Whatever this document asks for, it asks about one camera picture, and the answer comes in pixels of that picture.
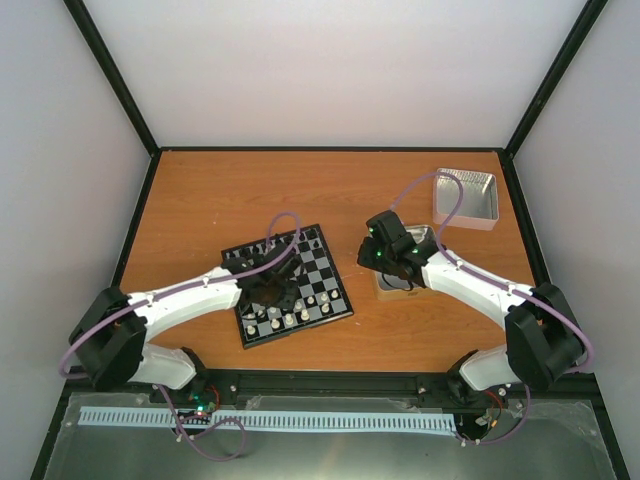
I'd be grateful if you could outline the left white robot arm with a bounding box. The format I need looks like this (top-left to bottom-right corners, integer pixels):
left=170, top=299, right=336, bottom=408
left=69, top=253, right=301, bottom=403

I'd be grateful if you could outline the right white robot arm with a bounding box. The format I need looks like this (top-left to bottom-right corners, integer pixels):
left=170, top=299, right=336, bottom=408
left=357, top=210, right=592, bottom=405

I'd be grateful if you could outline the black chess piece set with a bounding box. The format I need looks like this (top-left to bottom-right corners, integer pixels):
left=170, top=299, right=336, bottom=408
left=221, top=225, right=326, bottom=266

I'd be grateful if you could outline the green lit circuit board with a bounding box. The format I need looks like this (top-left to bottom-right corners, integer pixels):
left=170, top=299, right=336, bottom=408
left=189, top=386, right=220, bottom=416

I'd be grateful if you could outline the gold metal tin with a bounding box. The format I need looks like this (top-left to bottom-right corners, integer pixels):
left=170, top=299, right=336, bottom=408
left=373, top=224, right=437, bottom=301

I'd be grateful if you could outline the black and silver chessboard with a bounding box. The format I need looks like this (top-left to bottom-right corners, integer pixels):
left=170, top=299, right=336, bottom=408
left=235, top=224, right=354, bottom=349

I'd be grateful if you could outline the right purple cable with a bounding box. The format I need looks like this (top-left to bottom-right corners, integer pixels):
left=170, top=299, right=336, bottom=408
left=389, top=172, right=597, bottom=446

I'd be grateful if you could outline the black aluminium frame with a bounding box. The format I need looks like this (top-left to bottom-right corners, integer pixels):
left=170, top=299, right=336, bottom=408
left=31, top=1, right=628, bottom=479

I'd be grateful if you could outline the light blue cable duct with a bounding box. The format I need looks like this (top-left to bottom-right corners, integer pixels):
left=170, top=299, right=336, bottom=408
left=77, top=406, right=456, bottom=436

